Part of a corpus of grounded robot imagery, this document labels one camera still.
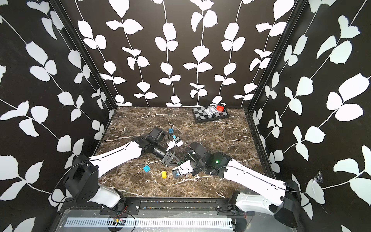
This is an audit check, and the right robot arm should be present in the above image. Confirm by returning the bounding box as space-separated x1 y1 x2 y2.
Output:
172 142 301 228

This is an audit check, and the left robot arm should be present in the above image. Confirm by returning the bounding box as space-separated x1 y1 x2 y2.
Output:
63 127 184 208

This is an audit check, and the cyan lego brick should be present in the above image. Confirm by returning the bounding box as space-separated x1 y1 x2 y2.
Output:
143 165 151 173

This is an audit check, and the black white chessboard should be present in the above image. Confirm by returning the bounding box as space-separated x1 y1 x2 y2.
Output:
192 106 230 123

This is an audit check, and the playing card deck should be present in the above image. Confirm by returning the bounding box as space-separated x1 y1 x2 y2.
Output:
204 106 218 116

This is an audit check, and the red block on chessboard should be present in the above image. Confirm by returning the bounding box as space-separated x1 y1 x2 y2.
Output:
216 105 225 113

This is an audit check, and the small circuit board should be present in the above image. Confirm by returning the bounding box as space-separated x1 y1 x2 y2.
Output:
107 218 126 228

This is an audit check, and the white perforated strip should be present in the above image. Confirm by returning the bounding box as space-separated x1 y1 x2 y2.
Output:
63 217 233 230

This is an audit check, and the black mounting rail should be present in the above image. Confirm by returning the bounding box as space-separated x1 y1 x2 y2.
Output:
59 197 290 217

